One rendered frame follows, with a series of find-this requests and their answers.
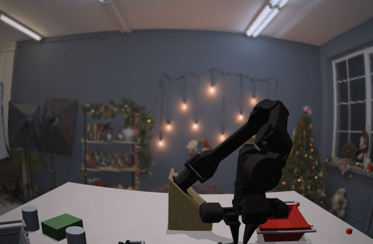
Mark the grey cylinder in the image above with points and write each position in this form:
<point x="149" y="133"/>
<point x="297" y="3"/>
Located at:
<point x="75" y="235"/>
<point x="30" y="217"/>

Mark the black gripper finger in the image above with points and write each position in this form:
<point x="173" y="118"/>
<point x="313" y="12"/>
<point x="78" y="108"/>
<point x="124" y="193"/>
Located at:
<point x="234" y="226"/>
<point x="249" y="230"/>

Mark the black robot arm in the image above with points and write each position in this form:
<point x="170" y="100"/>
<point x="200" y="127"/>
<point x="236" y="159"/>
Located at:
<point x="262" y="168"/>

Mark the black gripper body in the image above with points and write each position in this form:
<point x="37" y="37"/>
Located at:
<point x="212" y="212"/>

